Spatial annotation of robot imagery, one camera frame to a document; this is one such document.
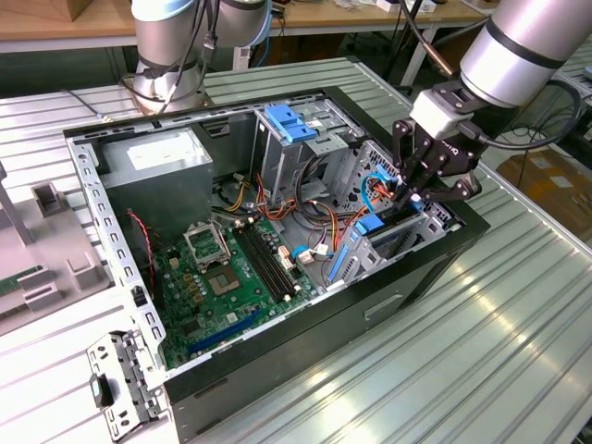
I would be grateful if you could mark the blue expansion slot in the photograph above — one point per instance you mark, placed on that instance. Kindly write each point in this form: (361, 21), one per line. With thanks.
(226, 330)

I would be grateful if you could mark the grey metal disk bay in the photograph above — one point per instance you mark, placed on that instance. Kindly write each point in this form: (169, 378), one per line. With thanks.
(430, 226)

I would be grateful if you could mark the hinged metal slot bracket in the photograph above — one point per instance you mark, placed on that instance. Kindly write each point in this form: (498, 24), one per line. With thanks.
(125, 370)

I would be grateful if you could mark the black case fan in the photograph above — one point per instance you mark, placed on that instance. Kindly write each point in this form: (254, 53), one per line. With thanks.
(136, 273)

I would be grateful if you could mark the wooden desk white frame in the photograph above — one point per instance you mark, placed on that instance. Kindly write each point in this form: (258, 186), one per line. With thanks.
(324, 20)

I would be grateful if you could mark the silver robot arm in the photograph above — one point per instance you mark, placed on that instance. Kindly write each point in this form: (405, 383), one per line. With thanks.
(522, 51)

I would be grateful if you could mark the blue plastic drive latch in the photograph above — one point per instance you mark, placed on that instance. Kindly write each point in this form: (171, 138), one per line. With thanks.
(287, 121)

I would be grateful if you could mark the small cardboard box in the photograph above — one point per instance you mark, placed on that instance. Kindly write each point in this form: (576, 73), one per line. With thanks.
(76, 9)

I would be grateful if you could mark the large flat cardboard box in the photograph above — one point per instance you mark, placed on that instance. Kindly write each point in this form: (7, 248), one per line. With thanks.
(555, 194)

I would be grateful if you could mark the hard disk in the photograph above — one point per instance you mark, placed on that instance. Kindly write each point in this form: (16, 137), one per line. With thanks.
(370, 226)

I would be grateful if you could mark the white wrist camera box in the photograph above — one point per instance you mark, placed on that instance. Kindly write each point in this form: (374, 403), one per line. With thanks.
(435, 115)

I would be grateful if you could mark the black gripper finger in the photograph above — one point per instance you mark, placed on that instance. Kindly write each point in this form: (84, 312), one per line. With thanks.
(403, 148)
(458, 192)

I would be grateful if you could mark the grey power supply unit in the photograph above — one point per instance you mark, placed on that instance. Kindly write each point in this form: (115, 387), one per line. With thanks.
(157, 194)

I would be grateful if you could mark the green RAM stick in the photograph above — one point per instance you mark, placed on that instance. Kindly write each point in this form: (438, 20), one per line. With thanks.
(18, 283)

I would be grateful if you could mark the grey metal drive cage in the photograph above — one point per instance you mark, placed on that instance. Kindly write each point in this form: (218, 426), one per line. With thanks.
(277, 157)

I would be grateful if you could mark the black RAM slot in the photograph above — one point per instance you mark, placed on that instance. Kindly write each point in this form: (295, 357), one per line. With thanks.
(269, 260)
(263, 262)
(258, 264)
(275, 257)

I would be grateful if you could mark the CPU socket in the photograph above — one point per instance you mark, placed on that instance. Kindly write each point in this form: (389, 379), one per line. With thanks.
(224, 281)

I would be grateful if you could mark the black open PC case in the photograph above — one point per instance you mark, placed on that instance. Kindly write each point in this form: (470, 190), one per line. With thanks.
(324, 342)

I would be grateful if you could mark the metal slat side table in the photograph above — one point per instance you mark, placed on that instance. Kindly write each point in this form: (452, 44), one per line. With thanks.
(578, 81)

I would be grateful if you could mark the green motherboard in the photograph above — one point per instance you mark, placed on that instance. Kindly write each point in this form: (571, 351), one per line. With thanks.
(250, 277)

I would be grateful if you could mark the small white box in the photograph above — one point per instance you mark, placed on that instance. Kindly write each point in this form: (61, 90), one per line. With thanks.
(388, 5)

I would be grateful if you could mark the grey parts rack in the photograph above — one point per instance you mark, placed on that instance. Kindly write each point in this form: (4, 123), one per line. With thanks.
(55, 240)

